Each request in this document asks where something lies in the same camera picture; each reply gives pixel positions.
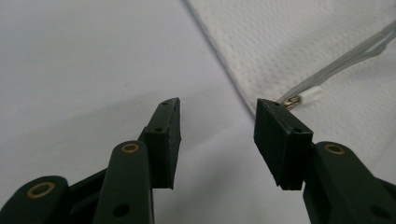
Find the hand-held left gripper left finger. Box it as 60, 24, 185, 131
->
138, 97, 182, 190

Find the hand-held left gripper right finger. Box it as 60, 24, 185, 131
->
253, 98, 314, 191

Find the white textured mat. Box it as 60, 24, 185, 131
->
181, 0, 396, 175

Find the grey cable with plug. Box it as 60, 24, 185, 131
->
276, 20, 396, 110

